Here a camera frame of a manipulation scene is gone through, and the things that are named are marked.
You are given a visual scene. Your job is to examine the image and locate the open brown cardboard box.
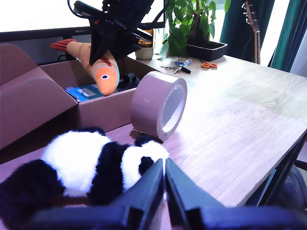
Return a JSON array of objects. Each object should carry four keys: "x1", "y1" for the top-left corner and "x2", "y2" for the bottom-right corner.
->
[{"x1": 0, "y1": 43, "x2": 160, "y2": 150}]

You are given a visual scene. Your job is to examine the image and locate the green potted plant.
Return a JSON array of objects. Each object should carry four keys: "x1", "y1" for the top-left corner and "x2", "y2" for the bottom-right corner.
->
[{"x1": 157, "y1": 0, "x2": 232, "y2": 60}]

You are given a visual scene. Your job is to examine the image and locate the Huawei computer monitor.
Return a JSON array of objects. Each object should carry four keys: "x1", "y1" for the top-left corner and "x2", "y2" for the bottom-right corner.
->
[{"x1": 0, "y1": 0, "x2": 166, "y2": 43}]

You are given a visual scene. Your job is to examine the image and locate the black table frame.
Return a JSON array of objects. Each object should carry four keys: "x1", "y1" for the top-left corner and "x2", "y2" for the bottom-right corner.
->
[{"x1": 244, "y1": 130, "x2": 307, "y2": 208}]

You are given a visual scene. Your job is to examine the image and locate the dark green curtain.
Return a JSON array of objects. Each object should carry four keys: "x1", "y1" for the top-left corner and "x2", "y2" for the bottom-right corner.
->
[
  {"x1": 219, "y1": 0, "x2": 275, "y2": 63},
  {"x1": 270, "y1": 0, "x2": 307, "y2": 72}
]

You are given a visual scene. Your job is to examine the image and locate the bunch of keys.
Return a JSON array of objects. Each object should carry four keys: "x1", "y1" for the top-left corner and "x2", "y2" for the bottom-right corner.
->
[{"x1": 160, "y1": 57, "x2": 192, "y2": 74}]

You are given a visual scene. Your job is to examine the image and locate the orange and blue fish toy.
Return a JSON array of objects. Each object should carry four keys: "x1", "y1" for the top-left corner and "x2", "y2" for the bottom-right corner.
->
[{"x1": 49, "y1": 38, "x2": 120, "y2": 97}]

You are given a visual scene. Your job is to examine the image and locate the black chair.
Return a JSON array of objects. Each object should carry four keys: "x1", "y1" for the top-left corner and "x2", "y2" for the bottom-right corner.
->
[{"x1": 275, "y1": 160, "x2": 307, "y2": 207}]

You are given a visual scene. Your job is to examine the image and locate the brown packing tape roll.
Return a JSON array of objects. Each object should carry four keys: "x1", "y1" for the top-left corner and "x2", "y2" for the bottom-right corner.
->
[{"x1": 129, "y1": 70, "x2": 188, "y2": 143}]

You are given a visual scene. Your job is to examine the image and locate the blue booklet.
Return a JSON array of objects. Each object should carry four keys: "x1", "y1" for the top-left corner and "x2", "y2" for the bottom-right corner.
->
[{"x1": 65, "y1": 83, "x2": 104, "y2": 103}]

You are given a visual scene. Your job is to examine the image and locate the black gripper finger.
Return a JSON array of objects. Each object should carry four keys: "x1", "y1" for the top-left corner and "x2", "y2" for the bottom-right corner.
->
[
  {"x1": 89, "y1": 21, "x2": 118, "y2": 65},
  {"x1": 107, "y1": 157, "x2": 165, "y2": 230},
  {"x1": 110, "y1": 32, "x2": 142, "y2": 60},
  {"x1": 165, "y1": 157, "x2": 224, "y2": 230}
]

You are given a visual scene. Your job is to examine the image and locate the wooden guitar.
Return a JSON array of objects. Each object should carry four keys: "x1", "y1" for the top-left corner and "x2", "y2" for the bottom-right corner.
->
[{"x1": 241, "y1": 1, "x2": 262, "y2": 65}]

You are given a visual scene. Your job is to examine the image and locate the black and white panda plush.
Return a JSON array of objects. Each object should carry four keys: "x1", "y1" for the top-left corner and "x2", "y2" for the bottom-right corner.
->
[{"x1": 0, "y1": 126, "x2": 170, "y2": 230}]

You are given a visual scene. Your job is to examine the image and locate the orange handled scissors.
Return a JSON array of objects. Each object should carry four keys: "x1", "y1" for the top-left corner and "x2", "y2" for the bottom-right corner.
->
[{"x1": 199, "y1": 59, "x2": 218, "y2": 70}]

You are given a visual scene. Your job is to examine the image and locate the amber glass jar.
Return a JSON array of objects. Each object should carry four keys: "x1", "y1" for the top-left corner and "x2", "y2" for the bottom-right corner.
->
[{"x1": 135, "y1": 28, "x2": 154, "y2": 60}]

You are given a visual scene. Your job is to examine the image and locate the black plant tray pot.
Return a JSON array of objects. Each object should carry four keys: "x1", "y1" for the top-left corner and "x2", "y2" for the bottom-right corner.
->
[{"x1": 186, "y1": 40, "x2": 228, "y2": 62}]

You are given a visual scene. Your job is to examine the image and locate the black item inside box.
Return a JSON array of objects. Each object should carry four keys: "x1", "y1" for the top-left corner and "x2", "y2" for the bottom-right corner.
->
[{"x1": 117, "y1": 73, "x2": 141, "y2": 92}]

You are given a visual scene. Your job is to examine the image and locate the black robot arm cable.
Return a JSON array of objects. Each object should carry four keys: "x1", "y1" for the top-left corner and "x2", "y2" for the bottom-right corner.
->
[{"x1": 67, "y1": 0, "x2": 83, "y2": 18}]

